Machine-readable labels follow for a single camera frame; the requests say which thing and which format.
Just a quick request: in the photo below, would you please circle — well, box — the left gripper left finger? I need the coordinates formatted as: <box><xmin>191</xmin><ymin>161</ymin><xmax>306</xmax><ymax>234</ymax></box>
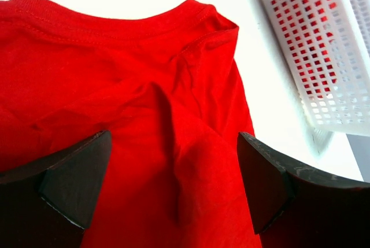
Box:
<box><xmin>1</xmin><ymin>131</ymin><xmax>112</xmax><ymax>247</ymax></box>

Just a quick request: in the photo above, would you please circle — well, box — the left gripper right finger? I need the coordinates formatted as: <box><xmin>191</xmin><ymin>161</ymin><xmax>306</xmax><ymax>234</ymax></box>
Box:
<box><xmin>237</xmin><ymin>132</ymin><xmax>369</xmax><ymax>247</ymax></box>

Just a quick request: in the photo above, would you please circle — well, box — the red t-shirt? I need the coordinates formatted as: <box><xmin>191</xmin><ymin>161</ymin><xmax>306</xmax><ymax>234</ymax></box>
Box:
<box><xmin>267</xmin><ymin>0</ymin><xmax>336</xmax><ymax>100</ymax></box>
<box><xmin>1</xmin><ymin>0</ymin><xmax>261</xmax><ymax>247</ymax></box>

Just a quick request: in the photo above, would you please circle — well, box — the white plastic basket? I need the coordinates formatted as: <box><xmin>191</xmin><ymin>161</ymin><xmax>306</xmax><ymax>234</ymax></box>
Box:
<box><xmin>251</xmin><ymin>0</ymin><xmax>370</xmax><ymax>138</ymax></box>

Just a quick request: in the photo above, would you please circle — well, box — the red t-shirt in basket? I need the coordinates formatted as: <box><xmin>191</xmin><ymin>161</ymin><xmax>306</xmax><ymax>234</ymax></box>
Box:
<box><xmin>267</xmin><ymin>0</ymin><xmax>336</xmax><ymax>100</ymax></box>

